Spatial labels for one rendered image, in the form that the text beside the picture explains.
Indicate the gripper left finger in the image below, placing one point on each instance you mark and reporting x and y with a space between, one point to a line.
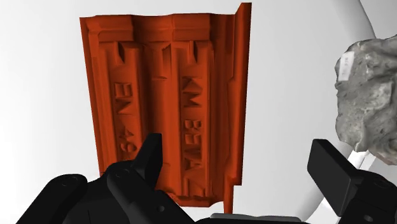
133 189

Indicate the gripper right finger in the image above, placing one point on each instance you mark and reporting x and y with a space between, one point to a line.
341 180

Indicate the grey rough stone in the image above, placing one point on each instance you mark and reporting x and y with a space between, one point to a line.
369 99

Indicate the red clay roof tile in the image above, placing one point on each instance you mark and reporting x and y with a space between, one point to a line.
164 108

